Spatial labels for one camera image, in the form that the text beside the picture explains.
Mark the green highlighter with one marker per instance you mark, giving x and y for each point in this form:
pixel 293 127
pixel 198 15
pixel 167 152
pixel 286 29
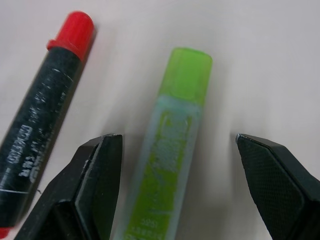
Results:
pixel 172 150

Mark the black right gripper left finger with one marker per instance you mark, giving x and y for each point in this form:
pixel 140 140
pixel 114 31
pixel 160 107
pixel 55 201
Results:
pixel 82 195

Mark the black marker with red cap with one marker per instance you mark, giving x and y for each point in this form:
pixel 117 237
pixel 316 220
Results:
pixel 40 125

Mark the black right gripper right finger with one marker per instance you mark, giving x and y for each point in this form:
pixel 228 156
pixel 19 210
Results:
pixel 277 185

